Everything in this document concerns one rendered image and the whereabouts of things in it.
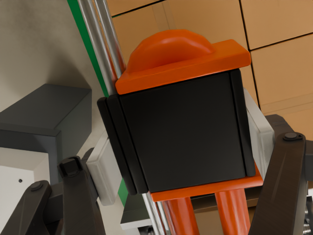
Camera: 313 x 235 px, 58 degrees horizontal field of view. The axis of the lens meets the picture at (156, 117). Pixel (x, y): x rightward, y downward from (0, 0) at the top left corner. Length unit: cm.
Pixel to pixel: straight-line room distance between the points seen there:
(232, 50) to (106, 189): 10
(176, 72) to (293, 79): 78
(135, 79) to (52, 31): 136
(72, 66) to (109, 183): 136
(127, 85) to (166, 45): 3
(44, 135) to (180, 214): 60
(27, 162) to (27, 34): 91
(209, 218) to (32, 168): 55
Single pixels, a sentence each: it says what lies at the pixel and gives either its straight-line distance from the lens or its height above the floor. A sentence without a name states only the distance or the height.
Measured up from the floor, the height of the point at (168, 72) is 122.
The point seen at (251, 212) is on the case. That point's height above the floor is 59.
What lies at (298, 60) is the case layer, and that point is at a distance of 91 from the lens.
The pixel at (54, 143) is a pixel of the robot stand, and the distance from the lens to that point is 78.
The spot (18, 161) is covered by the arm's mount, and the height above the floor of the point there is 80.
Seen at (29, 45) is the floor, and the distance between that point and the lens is 157.
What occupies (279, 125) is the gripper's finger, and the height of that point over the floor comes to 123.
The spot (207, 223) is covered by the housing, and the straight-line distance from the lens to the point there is 26.
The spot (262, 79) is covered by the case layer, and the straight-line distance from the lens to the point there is 89.
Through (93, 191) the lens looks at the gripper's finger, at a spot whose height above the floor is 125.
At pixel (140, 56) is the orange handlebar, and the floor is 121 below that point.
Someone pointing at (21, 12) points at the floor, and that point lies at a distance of 156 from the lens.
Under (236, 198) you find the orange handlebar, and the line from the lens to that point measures 21.
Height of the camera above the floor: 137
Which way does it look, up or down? 66 degrees down
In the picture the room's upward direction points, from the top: 169 degrees counter-clockwise
